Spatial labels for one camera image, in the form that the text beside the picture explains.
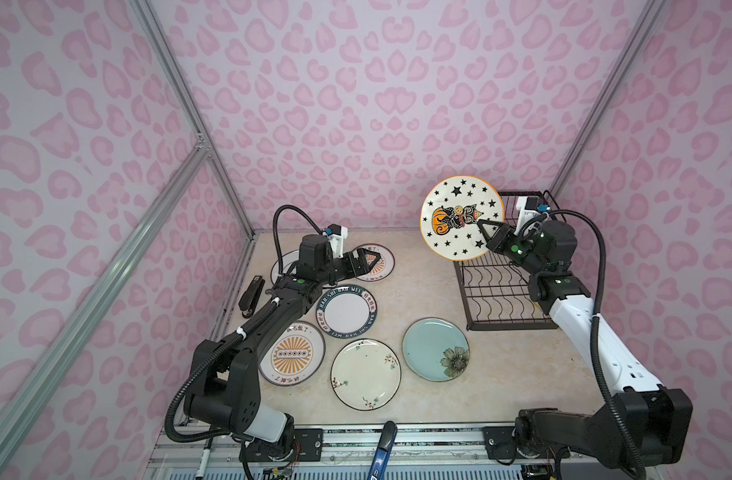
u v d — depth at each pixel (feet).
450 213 2.57
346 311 3.28
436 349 2.90
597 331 1.53
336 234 2.49
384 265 3.60
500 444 2.42
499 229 2.27
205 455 2.35
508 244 2.15
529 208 2.15
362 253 2.41
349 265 2.40
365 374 2.76
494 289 3.33
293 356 2.89
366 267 2.40
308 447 2.43
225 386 1.40
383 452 2.26
